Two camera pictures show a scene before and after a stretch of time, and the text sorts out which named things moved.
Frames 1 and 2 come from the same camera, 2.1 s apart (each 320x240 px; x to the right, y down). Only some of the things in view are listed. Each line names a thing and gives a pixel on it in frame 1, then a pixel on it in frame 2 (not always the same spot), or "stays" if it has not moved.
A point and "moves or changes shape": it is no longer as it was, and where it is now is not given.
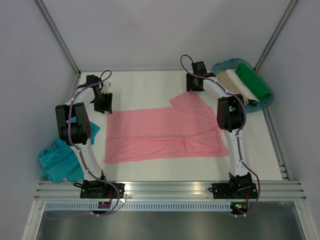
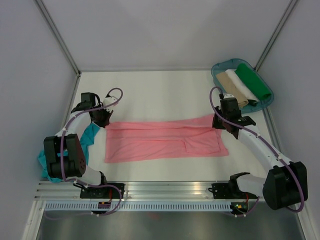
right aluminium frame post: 265,54 stays
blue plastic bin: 231,64 stays
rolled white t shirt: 242,88 stays
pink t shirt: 190,129 moves or changes shape
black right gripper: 189,85 → 215,124
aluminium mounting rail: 171,190 stays
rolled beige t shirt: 226,82 stays
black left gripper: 107,107 → 106,122
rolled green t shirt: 254,80 stays
